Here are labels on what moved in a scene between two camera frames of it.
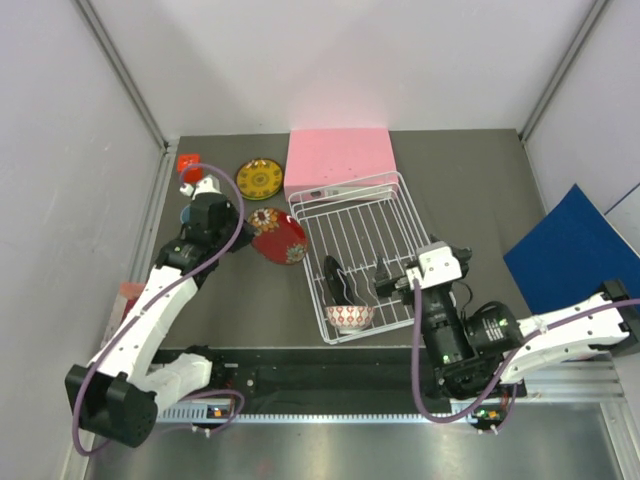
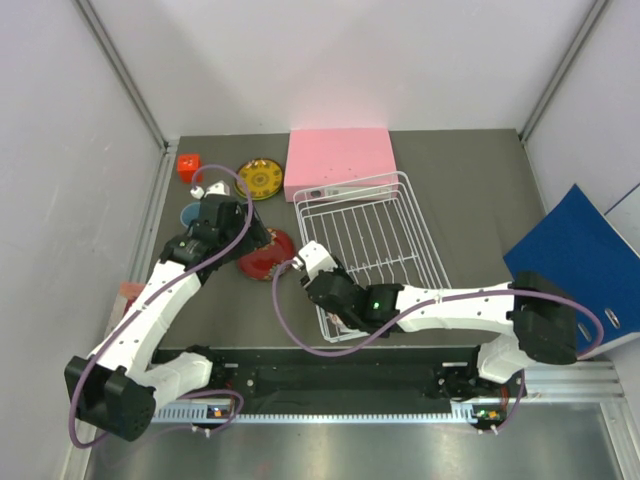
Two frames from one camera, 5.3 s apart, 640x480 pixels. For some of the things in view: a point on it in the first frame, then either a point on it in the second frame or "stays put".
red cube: [191, 175] stays put
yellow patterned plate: [259, 178] stays put
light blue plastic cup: [185, 215] stays put
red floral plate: [279, 236] to [261, 264]
